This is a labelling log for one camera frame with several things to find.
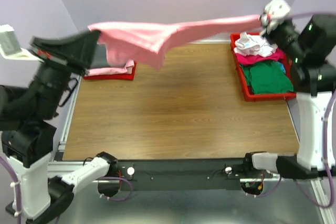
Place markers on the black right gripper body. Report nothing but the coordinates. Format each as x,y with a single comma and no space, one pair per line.
274,28

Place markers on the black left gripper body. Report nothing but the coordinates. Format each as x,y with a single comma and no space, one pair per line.
55,57

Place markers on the light pink t shirt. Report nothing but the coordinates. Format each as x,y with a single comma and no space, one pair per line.
147,43

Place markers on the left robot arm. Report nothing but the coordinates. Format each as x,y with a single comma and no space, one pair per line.
27,136

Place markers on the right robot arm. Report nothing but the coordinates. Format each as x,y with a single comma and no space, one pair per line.
314,83

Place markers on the magenta t shirt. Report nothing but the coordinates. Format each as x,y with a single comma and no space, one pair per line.
253,59

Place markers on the folded grey t shirt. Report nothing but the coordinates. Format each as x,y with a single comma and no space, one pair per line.
100,58

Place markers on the blue t shirt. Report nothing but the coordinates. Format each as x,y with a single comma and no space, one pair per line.
281,66

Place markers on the white t shirt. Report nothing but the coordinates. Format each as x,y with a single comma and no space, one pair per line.
253,45

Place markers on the green t shirt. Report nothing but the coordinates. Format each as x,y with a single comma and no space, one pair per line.
266,78

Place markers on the folded pink t shirt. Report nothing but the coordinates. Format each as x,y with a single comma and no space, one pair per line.
112,70

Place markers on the folded red t shirt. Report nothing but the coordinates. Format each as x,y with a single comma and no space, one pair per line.
129,76

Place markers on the red plastic bin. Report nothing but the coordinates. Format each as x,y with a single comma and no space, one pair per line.
246,90

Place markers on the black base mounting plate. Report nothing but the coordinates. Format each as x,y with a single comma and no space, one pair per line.
187,174

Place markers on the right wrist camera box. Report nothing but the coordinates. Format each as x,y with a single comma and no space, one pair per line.
274,12

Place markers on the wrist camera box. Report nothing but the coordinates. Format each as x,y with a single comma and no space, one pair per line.
274,12
10,47

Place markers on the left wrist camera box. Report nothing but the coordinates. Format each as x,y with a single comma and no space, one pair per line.
10,47

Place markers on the aluminium frame rail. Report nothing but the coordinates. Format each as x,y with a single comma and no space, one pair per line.
192,108

